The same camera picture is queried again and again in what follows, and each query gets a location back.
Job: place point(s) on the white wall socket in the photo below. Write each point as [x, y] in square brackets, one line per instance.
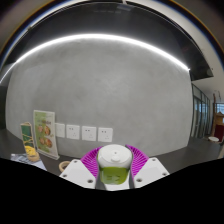
[89, 133]
[73, 132]
[105, 134]

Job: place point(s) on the white blank wall plate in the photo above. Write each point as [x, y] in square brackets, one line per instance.
[60, 130]

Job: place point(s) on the ceiling light strip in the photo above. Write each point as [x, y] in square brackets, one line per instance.
[100, 35]

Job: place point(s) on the grey printed magazine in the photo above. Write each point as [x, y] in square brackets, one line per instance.
[25, 158]

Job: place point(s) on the green and white charger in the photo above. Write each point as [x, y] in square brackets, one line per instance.
[114, 160]

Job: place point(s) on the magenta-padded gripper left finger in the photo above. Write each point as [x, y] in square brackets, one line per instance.
[80, 171]

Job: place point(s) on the glass partition with dark frame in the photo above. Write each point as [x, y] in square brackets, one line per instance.
[200, 113]

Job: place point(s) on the tall green menu sign stand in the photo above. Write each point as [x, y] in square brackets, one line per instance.
[45, 133]

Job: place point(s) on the beige tape roll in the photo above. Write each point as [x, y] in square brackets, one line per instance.
[63, 165]
[32, 154]

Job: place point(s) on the small orange sign card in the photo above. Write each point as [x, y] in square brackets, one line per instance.
[27, 135]

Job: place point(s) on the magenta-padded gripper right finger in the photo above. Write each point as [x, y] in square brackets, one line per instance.
[150, 170]

